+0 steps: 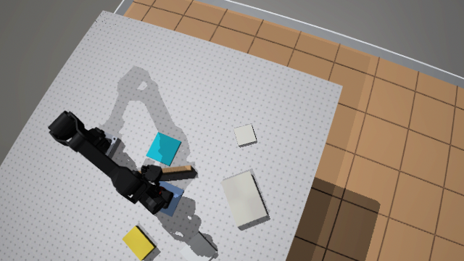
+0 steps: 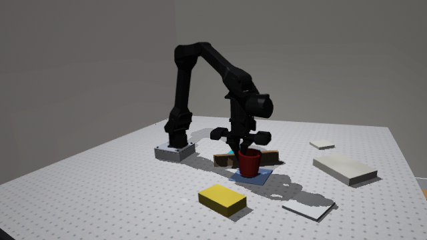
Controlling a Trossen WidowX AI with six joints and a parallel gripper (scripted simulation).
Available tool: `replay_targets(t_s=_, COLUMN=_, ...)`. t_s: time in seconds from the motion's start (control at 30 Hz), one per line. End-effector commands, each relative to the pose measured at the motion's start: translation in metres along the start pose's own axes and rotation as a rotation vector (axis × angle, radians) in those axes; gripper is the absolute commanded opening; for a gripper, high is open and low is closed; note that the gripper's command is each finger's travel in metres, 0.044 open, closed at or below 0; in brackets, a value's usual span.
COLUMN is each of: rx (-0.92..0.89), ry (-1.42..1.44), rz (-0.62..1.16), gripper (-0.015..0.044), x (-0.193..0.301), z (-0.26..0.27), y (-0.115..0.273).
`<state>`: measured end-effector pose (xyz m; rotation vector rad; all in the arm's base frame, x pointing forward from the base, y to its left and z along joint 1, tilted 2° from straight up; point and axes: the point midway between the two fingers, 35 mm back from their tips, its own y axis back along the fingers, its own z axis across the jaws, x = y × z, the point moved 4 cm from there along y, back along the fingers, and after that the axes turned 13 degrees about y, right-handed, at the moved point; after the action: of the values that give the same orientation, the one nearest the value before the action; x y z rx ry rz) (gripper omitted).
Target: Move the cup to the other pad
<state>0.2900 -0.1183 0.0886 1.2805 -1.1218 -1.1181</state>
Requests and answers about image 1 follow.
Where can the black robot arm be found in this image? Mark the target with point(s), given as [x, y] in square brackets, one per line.
[93, 145]

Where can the white flat square pad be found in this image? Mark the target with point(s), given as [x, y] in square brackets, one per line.
[198, 249]

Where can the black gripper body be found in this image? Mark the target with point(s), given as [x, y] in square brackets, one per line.
[165, 194]

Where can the yellow rectangular block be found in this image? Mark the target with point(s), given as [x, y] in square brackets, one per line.
[139, 243]

